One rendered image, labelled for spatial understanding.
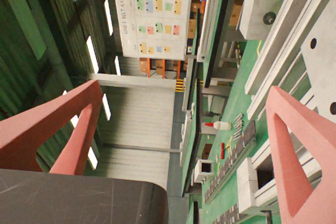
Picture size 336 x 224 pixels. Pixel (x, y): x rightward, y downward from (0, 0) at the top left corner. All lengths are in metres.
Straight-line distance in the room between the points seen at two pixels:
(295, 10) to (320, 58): 0.23
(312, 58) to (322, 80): 0.03
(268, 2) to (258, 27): 0.06
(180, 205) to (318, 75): 11.81
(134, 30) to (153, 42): 0.34
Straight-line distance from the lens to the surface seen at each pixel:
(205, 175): 1.53
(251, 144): 0.84
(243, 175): 0.60
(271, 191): 0.48
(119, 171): 12.66
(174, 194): 12.15
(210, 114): 6.28
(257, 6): 0.66
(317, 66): 0.28
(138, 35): 3.88
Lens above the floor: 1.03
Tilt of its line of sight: 2 degrees up
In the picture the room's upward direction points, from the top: 85 degrees counter-clockwise
